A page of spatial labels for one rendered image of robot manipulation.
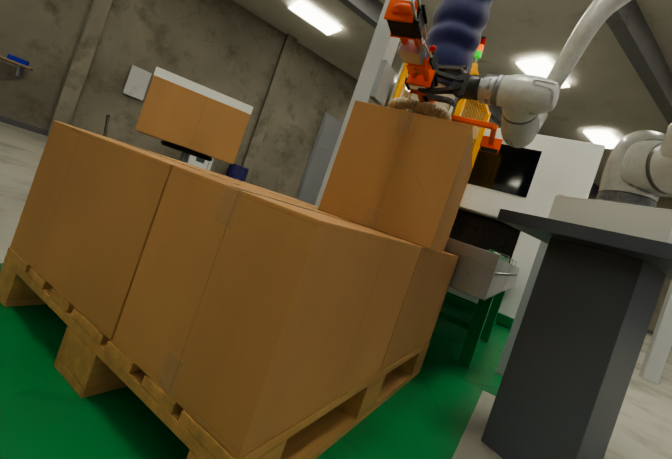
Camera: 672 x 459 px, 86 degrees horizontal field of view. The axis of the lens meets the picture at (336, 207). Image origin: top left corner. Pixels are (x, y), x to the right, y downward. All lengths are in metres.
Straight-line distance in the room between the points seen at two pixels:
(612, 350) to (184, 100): 2.35
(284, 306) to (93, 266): 0.56
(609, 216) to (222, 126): 2.06
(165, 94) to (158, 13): 8.12
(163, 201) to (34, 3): 9.72
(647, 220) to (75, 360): 1.47
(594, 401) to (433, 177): 0.76
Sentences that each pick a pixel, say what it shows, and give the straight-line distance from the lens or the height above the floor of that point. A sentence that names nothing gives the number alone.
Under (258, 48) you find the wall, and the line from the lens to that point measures 11.11.
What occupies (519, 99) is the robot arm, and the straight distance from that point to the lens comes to 1.19.
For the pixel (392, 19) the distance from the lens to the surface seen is 1.00.
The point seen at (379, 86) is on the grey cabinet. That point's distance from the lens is 2.94.
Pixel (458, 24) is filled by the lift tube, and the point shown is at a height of 1.38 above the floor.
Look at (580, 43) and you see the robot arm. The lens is 1.42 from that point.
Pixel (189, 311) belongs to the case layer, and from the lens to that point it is 0.75.
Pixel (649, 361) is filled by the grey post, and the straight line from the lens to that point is 4.69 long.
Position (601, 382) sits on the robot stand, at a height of 0.35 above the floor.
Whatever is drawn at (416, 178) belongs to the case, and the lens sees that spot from 1.17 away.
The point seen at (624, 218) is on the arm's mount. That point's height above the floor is 0.81.
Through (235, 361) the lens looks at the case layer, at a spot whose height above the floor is 0.27.
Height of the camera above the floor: 0.57
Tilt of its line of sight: level
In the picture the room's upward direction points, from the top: 19 degrees clockwise
